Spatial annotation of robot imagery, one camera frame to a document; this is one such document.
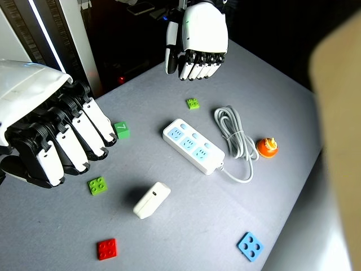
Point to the blue four-hole block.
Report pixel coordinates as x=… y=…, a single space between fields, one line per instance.
x=250 y=246

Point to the lime green stud brick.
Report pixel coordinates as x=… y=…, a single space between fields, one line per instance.
x=97 y=186

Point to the smartphone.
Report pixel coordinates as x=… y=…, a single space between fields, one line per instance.
x=140 y=8

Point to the white frame post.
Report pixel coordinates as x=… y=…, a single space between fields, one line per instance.
x=81 y=50

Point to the beige blurred panel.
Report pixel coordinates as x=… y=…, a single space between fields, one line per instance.
x=341 y=141

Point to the green cube with seven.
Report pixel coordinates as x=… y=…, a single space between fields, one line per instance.
x=122 y=131

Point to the red stud brick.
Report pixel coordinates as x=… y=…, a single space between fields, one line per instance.
x=107 y=249

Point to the grey table cloth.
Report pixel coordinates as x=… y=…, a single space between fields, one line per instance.
x=197 y=211

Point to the small green stud brick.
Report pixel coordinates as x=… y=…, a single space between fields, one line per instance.
x=192 y=104

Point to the white LED light strip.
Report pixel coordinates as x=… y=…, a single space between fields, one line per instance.
x=46 y=36

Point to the white charger adapter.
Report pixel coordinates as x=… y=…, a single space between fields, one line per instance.
x=150 y=201

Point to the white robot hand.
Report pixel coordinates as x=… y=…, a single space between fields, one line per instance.
x=204 y=28
x=34 y=90

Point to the orange toy cake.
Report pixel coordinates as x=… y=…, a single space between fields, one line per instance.
x=266 y=151

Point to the white power strip blue sockets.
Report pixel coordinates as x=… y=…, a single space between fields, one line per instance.
x=194 y=146

